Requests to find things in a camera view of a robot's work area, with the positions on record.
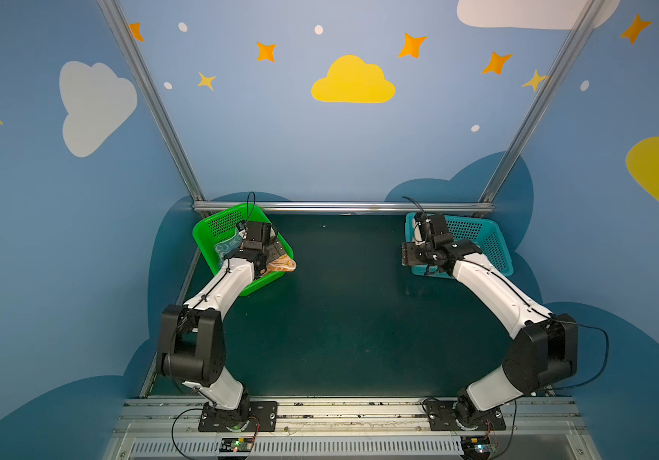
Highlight left aluminium frame post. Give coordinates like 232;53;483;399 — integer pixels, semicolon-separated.
98;0;204;202

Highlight right controller circuit board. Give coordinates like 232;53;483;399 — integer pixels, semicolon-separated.
461;437;492;460

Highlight teal yellow patterned towel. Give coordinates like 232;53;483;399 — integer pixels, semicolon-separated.
214;228;246;266

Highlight orange bunny print towel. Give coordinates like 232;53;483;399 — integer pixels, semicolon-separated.
266;255;297;273

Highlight teal plastic basket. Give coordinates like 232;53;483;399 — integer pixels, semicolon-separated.
404;213;514;279

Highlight aluminium mounting rail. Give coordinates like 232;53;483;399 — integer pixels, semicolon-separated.
103;397;601;459

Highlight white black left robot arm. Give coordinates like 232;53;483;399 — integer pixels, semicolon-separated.
156;222;285;414

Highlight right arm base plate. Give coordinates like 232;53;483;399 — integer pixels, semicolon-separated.
421;398;507;431

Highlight horizontal aluminium frame bar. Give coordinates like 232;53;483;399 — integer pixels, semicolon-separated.
192;200;494;215

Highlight aluminium frame post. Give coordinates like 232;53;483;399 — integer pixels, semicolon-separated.
98;0;204;202
474;0;605;213

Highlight green plastic basket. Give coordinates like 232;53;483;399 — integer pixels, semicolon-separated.
193;203;294;297

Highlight right aluminium frame post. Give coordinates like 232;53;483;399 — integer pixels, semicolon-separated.
474;0;605;213

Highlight left controller circuit board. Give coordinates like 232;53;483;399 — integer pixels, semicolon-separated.
218;438;254;454

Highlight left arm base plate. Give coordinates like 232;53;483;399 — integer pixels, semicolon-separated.
197;400;278;433

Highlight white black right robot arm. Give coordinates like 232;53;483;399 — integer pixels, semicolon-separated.
402;211;579;426

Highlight controller circuit board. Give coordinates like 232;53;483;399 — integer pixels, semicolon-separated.
461;437;492;460
218;438;254;454

